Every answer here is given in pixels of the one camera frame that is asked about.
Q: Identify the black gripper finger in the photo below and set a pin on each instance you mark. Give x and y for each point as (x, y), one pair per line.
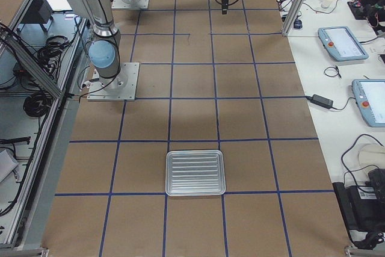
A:
(224, 6)

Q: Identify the silver ribbed metal tray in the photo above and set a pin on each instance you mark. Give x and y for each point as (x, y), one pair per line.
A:
(195, 173)

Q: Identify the blue plaid small pouch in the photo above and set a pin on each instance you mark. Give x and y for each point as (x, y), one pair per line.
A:
(298, 24)

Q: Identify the far blue teach pendant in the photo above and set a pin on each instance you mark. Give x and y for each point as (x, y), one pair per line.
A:
(341, 44)

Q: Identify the blue teach pendant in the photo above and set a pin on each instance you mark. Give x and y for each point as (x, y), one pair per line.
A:
(369, 95)
(341, 44)

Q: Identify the black power adapter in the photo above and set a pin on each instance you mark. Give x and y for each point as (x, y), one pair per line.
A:
(320, 101)

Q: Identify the near blue teach pendant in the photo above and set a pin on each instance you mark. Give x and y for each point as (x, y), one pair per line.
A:
(369, 95)

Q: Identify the aluminium frame post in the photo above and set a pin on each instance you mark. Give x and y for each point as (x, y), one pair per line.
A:
(296, 1)

